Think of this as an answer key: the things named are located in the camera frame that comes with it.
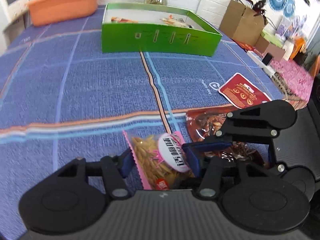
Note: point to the orange plastic basin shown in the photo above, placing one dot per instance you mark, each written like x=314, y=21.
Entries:
x=44, y=12

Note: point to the clear snack bag orange top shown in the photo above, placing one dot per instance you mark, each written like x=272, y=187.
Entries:
x=170, y=20

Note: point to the pink fluffy rug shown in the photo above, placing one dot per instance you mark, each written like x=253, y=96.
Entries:
x=296, y=77

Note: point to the pink snack bag yellow strips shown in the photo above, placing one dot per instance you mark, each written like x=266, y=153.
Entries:
x=160, y=160

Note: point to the red daily nuts packet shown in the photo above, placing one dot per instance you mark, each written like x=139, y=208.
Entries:
x=241, y=93

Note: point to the blue patterned tablecloth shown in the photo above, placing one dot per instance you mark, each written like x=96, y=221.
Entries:
x=63, y=98

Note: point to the brown paper bag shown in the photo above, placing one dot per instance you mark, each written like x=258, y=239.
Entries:
x=244, y=23

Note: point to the orange yellow snack packet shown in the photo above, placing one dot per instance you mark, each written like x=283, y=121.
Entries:
x=122, y=20

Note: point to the white power strip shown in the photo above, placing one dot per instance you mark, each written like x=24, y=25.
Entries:
x=258, y=60

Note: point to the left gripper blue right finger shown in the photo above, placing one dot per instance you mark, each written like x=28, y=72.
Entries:
x=196, y=159

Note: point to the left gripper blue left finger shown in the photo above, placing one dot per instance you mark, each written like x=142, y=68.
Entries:
x=125, y=163

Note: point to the brown dried snack packet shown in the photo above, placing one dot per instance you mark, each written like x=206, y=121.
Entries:
x=207, y=122

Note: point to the white appliance with screen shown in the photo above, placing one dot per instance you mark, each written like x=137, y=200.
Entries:
x=11, y=10

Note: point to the green cardboard box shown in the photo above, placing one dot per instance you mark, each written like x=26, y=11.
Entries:
x=151, y=34

